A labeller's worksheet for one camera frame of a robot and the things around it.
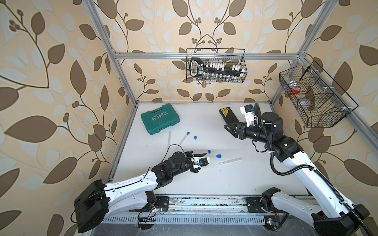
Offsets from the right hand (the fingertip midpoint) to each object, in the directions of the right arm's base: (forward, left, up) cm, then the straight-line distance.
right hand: (226, 126), depth 68 cm
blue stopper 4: (-12, +5, -5) cm, 14 cm away
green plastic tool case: (+27, +40, -25) cm, 55 cm away
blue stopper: (+17, +20, -30) cm, 40 cm away
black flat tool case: (+30, -10, -28) cm, 42 cm away
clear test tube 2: (-3, -7, -33) cm, 33 cm away
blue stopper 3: (+3, +6, -31) cm, 32 cm away
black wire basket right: (+12, -49, +3) cm, 50 cm away
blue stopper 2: (+13, +15, -31) cm, 36 cm away
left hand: (-6, +11, -12) cm, 18 cm away
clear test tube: (+12, +22, -30) cm, 39 cm away
